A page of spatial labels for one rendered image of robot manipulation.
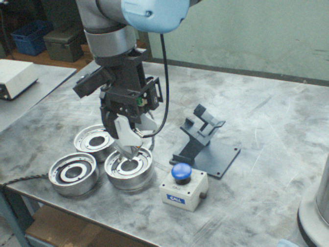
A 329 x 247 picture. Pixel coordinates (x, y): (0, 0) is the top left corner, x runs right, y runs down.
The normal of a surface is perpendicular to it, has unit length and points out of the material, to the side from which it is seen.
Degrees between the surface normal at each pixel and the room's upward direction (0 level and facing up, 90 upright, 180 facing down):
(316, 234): 43
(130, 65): 90
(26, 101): 0
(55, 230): 0
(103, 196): 0
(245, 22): 90
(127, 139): 87
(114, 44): 90
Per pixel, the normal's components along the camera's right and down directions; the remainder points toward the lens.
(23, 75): 0.88, 0.15
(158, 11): 0.67, 0.34
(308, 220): -0.75, -0.42
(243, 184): -0.16, -0.80
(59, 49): -0.48, 0.58
